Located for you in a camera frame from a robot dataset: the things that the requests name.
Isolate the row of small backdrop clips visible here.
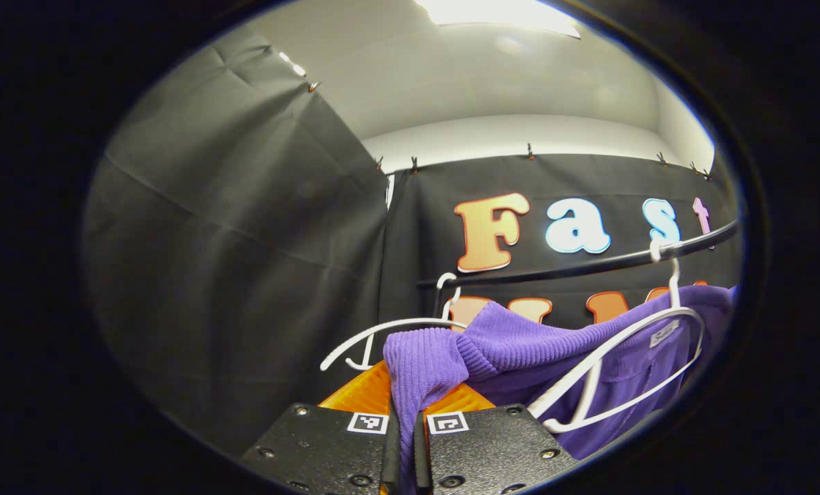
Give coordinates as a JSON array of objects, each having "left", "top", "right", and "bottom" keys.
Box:
[{"left": 307, "top": 79, "right": 715, "bottom": 183}]

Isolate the purple corduroy jacket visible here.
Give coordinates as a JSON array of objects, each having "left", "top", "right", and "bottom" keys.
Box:
[{"left": 382, "top": 283, "right": 737, "bottom": 495}]

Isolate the black clothes rack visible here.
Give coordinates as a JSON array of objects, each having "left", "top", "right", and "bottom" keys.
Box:
[{"left": 416, "top": 220, "right": 741, "bottom": 324}]

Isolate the ceiling light panel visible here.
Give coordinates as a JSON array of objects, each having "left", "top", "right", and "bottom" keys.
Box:
[{"left": 413, "top": 0, "right": 583, "bottom": 39}]

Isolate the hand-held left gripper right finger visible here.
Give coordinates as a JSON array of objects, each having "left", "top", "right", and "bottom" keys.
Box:
[{"left": 412, "top": 383, "right": 581, "bottom": 495}]

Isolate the white plastic hanger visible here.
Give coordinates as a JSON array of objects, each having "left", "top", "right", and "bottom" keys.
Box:
[
  {"left": 526, "top": 236, "right": 706, "bottom": 435},
  {"left": 319, "top": 273, "right": 469, "bottom": 372}
]

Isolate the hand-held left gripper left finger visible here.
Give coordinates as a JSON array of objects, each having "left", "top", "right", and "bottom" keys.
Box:
[{"left": 240, "top": 360, "right": 402, "bottom": 495}]

